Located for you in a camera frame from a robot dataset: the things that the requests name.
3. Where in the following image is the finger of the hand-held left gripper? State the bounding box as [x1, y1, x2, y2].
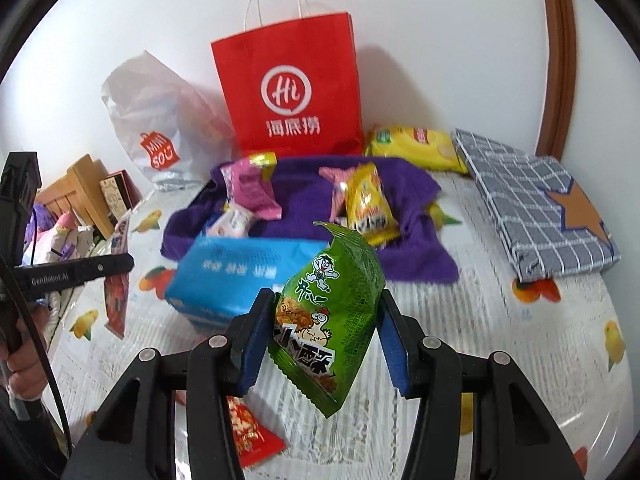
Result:
[75, 253, 135, 282]

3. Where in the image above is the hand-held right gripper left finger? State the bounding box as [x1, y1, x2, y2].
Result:
[60, 287, 277, 480]

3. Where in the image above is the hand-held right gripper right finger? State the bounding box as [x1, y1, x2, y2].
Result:
[376, 290, 587, 480]

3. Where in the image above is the green snack packet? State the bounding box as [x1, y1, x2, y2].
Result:
[267, 220, 387, 419]

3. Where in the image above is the person's left hand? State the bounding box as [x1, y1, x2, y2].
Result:
[0, 305, 53, 403]

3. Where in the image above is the plush toy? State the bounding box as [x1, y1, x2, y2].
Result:
[25, 205, 96, 286]

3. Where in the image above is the wooden furniture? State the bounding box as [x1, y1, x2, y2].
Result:
[35, 154, 123, 241]

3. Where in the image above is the small printed box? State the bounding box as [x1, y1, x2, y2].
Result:
[99, 170, 143, 221]

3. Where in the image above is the blue tissue pack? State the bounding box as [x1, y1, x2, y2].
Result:
[164, 234, 331, 328]

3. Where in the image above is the red snack packet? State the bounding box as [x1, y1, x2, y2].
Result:
[225, 395, 287, 470]

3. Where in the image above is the fruit printed tablecloth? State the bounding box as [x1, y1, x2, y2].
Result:
[45, 170, 636, 480]

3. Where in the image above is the pale pink snack packet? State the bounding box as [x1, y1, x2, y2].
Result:
[205, 203, 256, 238]

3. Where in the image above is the yellow snack packet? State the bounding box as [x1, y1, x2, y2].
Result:
[342, 162, 401, 246]

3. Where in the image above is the white plastic bag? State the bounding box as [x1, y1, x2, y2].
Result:
[101, 50, 238, 192]

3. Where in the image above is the purple towel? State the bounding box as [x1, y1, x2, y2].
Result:
[160, 156, 460, 282]

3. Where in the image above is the magenta snack packet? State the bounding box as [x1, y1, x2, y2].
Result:
[220, 152, 283, 222]

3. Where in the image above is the pink and silver snack packet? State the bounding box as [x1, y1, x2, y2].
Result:
[318, 164, 361, 226]

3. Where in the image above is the grey checked fabric pouch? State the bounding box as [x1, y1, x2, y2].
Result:
[450, 128, 622, 283]

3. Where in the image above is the yellow chips bag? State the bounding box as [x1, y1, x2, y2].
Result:
[364, 125, 471, 175]

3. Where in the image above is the red paper bag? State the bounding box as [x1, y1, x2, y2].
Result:
[210, 0, 366, 158]

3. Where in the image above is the brown wooden door frame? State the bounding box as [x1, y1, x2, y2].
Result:
[535, 0, 577, 161]

